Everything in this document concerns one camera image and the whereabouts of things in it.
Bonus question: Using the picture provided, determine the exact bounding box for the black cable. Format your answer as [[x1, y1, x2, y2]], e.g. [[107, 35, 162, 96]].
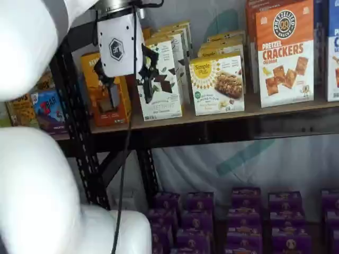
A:
[[112, 5, 141, 254]]

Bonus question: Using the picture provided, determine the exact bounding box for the white backdrop sheet teal logo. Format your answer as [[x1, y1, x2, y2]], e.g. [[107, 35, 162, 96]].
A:
[[105, 0, 339, 212]]

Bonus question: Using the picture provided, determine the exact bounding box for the blue Zbar box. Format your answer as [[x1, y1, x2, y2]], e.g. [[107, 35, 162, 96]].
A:
[[30, 90, 66, 131]]

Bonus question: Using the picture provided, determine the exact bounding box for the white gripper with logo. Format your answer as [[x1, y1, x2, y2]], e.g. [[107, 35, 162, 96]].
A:
[[93, 11, 160, 110]]

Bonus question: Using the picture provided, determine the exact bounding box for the orange pretzel crackers box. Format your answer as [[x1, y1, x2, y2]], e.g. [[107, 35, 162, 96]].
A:
[[255, 0, 315, 108], [244, 0, 268, 96]]

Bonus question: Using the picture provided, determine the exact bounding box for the brown wooden shelf board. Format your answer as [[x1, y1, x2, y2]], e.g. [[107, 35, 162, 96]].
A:
[[52, 99, 339, 141]]

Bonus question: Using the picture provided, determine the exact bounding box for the brown snack box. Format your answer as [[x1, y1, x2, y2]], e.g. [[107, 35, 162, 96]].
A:
[[36, 70, 56, 91], [4, 94, 37, 128]]

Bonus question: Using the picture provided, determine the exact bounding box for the orange snack bar box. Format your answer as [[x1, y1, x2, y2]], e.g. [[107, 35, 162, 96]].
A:
[[80, 51, 132, 128]]

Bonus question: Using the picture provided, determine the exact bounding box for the white sweet thins box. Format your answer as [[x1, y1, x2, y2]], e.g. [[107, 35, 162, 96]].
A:
[[136, 37, 184, 122], [142, 22, 192, 58], [150, 30, 188, 106]]

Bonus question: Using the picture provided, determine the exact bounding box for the purple snack box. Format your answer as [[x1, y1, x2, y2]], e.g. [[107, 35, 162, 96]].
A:
[[231, 187, 262, 210], [225, 231, 263, 254], [184, 192, 215, 213], [325, 210, 339, 231], [268, 210, 306, 231], [267, 191, 303, 213], [271, 228, 312, 254], [181, 211, 214, 231], [175, 228, 213, 250], [148, 224, 176, 254], [320, 188, 339, 213], [146, 208, 179, 229], [153, 192, 184, 210], [170, 247, 210, 254], [329, 229, 339, 254], [227, 208, 262, 232]]

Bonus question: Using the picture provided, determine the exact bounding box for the black metal shelf rack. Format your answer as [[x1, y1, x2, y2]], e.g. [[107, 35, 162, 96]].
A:
[[49, 18, 339, 211]]

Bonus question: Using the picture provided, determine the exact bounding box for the white box with yellow label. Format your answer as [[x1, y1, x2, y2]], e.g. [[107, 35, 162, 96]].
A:
[[206, 30, 247, 46], [189, 55, 245, 116], [198, 43, 245, 59]]

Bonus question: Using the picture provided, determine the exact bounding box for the blue and white cracker box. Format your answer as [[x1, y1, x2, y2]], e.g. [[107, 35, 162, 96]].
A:
[[326, 0, 339, 102]]

